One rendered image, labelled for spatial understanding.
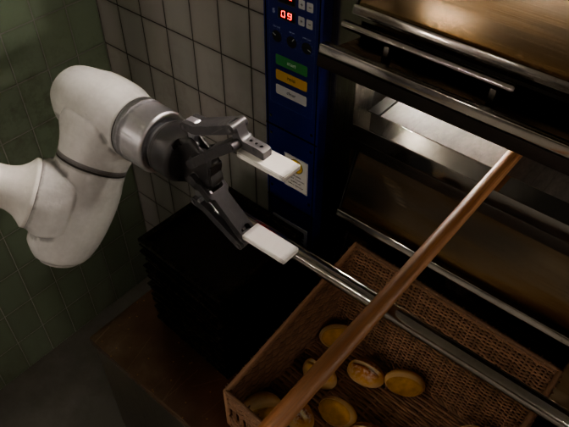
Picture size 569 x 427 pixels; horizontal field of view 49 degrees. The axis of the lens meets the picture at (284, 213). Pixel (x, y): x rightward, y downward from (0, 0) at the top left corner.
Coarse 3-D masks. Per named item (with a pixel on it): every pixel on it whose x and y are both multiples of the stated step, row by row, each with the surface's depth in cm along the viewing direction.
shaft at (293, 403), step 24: (504, 168) 123; (480, 192) 118; (456, 216) 113; (432, 240) 109; (408, 264) 105; (384, 288) 102; (384, 312) 100; (360, 336) 96; (336, 360) 93; (312, 384) 90; (288, 408) 87
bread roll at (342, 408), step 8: (328, 400) 150; (336, 400) 149; (344, 400) 149; (320, 408) 150; (328, 408) 149; (336, 408) 148; (344, 408) 147; (352, 408) 147; (328, 416) 149; (336, 416) 147; (344, 416) 146; (352, 416) 146; (336, 424) 147; (344, 424) 146
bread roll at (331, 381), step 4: (308, 360) 158; (312, 360) 158; (316, 360) 157; (304, 364) 159; (308, 364) 157; (312, 364) 157; (304, 368) 158; (308, 368) 157; (304, 372) 158; (332, 376) 155; (336, 376) 157; (328, 380) 155; (332, 380) 155; (336, 380) 156; (324, 384) 155; (328, 384) 155; (332, 384) 155; (320, 388) 156; (324, 388) 156; (328, 388) 156; (332, 388) 156
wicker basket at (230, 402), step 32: (352, 256) 159; (320, 288) 153; (288, 320) 149; (320, 320) 165; (352, 320) 167; (448, 320) 146; (480, 320) 140; (288, 352) 158; (320, 352) 165; (352, 352) 165; (384, 352) 163; (416, 352) 156; (480, 352) 143; (512, 352) 138; (256, 384) 152; (288, 384) 159; (352, 384) 159; (384, 384) 158; (448, 384) 152; (480, 384) 146; (544, 384) 135; (256, 416) 137; (320, 416) 152; (384, 416) 152; (416, 416) 152; (448, 416) 153; (480, 416) 149; (512, 416) 143
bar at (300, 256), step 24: (288, 240) 114; (312, 264) 110; (360, 288) 106; (408, 312) 103; (432, 336) 99; (456, 360) 97; (480, 360) 96; (504, 384) 94; (528, 408) 92; (552, 408) 90
